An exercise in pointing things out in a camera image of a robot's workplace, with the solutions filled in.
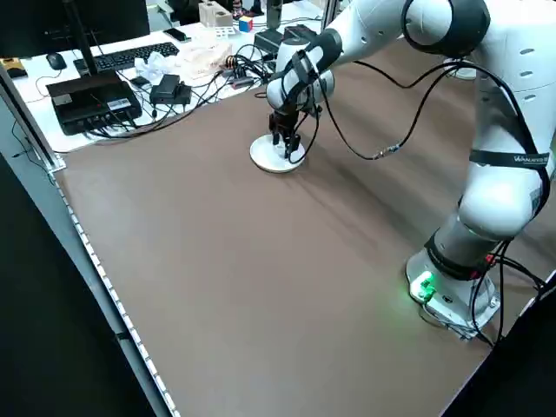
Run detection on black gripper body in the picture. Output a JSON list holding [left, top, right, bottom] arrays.
[[268, 108, 310, 134]]

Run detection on black power supply box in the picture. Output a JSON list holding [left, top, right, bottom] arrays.
[[254, 30, 286, 56], [284, 24, 323, 43]]

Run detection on beige plastic packet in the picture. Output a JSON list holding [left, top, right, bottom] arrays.
[[175, 41, 234, 79]]

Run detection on black cylinder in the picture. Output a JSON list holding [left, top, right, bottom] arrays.
[[267, 0, 283, 30]]

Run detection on black power adapter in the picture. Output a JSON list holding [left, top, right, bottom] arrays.
[[150, 74, 192, 108]]

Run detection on wooden block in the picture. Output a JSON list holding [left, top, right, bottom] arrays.
[[198, 1, 234, 28]]

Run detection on crumpled white paper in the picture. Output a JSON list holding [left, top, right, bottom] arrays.
[[134, 50, 175, 83]]

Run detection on black keyboard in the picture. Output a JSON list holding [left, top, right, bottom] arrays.
[[73, 42, 181, 73]]

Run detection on black flat electronics box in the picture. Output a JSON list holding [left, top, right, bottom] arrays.
[[46, 77, 143, 136]]

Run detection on black monitor stand pole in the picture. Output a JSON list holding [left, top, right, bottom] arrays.
[[63, 0, 97, 79]]

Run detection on black computer monitor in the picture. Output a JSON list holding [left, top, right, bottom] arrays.
[[0, 0, 151, 60]]

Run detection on yellow black tool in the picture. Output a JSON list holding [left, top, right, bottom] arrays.
[[0, 56, 27, 79]]

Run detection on hub with cable bundle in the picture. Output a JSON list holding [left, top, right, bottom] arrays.
[[221, 54, 279, 90]]

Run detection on black arm cable with connector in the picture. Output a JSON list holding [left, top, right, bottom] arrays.
[[299, 56, 551, 183]]

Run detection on aluminium frame post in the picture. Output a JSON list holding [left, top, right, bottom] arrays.
[[319, 0, 344, 31]]

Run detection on aluminium table edge rail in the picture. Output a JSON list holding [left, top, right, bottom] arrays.
[[0, 64, 182, 417]]

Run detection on black arm foot cables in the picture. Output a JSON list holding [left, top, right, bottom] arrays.
[[462, 241, 549, 348]]

